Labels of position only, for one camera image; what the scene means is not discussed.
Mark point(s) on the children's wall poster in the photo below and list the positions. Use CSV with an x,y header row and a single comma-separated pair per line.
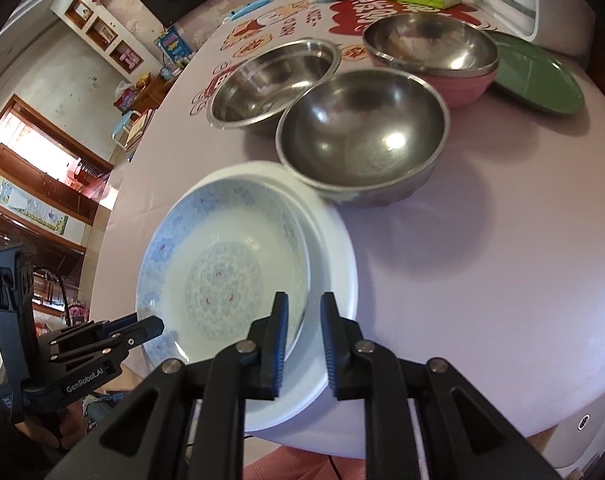
x,y
32,207

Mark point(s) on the wide-rim steel bowl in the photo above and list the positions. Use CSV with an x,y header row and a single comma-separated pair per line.
x,y
262,85

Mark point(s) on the blue colourful poster board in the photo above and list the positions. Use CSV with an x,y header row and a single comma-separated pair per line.
x,y
172,45

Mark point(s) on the red printed box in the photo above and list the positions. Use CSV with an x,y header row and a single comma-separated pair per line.
x,y
124,97

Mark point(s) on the blue face mask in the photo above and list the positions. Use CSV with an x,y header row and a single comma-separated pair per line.
x,y
250,9

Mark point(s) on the printed pink tablecloth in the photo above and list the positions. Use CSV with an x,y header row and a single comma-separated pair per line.
x,y
482,260

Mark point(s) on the blue patterned porcelain plate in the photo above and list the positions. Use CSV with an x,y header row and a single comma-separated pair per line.
x,y
222,260

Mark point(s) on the wooden television cabinet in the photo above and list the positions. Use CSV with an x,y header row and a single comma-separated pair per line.
x,y
155,90

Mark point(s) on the pink cloth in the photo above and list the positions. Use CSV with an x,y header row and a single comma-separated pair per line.
x,y
282,465

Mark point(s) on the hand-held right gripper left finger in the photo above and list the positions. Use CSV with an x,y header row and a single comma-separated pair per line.
x,y
281,340

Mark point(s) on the built-in wall shelf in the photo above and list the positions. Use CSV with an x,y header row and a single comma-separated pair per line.
x,y
95,35

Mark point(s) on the dark wooden cabinet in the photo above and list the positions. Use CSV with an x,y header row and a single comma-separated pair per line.
x,y
32,250

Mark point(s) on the person's left hand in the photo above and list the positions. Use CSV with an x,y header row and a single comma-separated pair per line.
x,y
65,425

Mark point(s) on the white countertop appliance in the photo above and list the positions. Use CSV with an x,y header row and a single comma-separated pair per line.
x,y
547,5

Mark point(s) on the white round-button appliance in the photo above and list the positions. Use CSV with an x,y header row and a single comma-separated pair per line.
x,y
582,425

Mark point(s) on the white plate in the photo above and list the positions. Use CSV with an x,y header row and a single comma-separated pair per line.
x,y
332,270

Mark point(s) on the stack of books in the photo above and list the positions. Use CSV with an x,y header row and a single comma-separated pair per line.
x,y
140,130

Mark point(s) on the wooden doorway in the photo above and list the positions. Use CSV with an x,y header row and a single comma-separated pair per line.
x,y
47,150

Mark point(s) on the green plate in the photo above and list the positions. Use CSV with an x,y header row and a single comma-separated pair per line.
x,y
537,80

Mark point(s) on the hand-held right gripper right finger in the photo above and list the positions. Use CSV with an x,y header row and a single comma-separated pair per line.
x,y
329,340

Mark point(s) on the round steel bowl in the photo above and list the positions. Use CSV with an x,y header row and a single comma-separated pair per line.
x,y
362,125

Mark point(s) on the pink-sided steel bowl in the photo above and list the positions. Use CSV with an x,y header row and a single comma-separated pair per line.
x,y
432,40

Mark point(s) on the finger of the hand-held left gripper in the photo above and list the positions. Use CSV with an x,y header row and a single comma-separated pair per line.
x,y
137,332
122,321

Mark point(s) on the blue stool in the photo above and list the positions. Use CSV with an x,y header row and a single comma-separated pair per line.
x,y
122,127

